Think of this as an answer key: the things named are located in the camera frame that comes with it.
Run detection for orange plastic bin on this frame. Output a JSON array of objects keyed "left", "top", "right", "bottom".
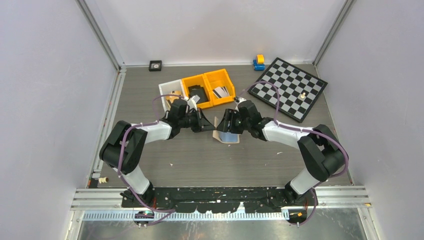
[
  {"left": 203, "top": 68, "right": 236, "bottom": 106},
  {"left": 182, "top": 74, "right": 213, "bottom": 109}
]

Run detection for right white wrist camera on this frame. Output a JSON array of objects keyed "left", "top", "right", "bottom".
[{"left": 234, "top": 96, "right": 246, "bottom": 111}]

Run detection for white striped card in bin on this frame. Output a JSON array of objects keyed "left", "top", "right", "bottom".
[{"left": 212, "top": 86, "right": 230, "bottom": 99}]

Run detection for right orange plastic bin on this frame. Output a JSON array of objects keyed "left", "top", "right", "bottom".
[{"left": 203, "top": 68, "right": 236, "bottom": 106}]

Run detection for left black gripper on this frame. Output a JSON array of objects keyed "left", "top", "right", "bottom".
[{"left": 178, "top": 107, "right": 215, "bottom": 133}]

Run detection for white plastic bin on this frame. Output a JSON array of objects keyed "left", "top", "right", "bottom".
[{"left": 158, "top": 78, "right": 189, "bottom": 100}]

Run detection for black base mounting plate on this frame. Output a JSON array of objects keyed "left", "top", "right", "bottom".
[{"left": 120, "top": 186, "right": 317, "bottom": 214}]

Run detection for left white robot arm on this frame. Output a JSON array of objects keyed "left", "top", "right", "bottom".
[{"left": 99, "top": 99, "right": 215, "bottom": 207}]

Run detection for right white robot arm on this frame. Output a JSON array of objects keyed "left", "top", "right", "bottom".
[{"left": 216, "top": 98, "right": 349, "bottom": 205}]

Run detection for beige leather card holder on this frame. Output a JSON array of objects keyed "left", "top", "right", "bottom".
[{"left": 212, "top": 130, "right": 240, "bottom": 144}]

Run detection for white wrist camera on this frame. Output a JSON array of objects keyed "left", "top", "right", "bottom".
[
  {"left": 187, "top": 95, "right": 200, "bottom": 110},
  {"left": 234, "top": 96, "right": 246, "bottom": 111}
]

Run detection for black cards in orange bin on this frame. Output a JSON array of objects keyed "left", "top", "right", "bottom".
[{"left": 188, "top": 85, "right": 209, "bottom": 104}]

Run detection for blue yellow toy car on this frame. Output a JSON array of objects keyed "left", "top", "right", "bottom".
[{"left": 252, "top": 54, "right": 265, "bottom": 71}]

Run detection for gold cards in white bin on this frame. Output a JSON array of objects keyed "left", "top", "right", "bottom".
[{"left": 165, "top": 90, "right": 183, "bottom": 106}]

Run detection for black white chessboard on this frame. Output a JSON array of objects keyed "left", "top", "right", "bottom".
[{"left": 247, "top": 57, "right": 328, "bottom": 123}]

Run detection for middle orange plastic bin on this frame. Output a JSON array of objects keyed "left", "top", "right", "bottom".
[{"left": 182, "top": 74, "right": 213, "bottom": 109}]

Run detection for small beige chess piece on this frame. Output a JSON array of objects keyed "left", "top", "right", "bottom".
[{"left": 97, "top": 177, "right": 109, "bottom": 184}]

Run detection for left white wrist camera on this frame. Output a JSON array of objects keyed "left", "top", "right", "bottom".
[{"left": 187, "top": 95, "right": 200, "bottom": 110}]

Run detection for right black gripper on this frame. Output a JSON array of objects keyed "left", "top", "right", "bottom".
[{"left": 216, "top": 108, "right": 251, "bottom": 135}]

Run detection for small black square box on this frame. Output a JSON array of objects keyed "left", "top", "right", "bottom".
[{"left": 148, "top": 60, "right": 163, "bottom": 72}]

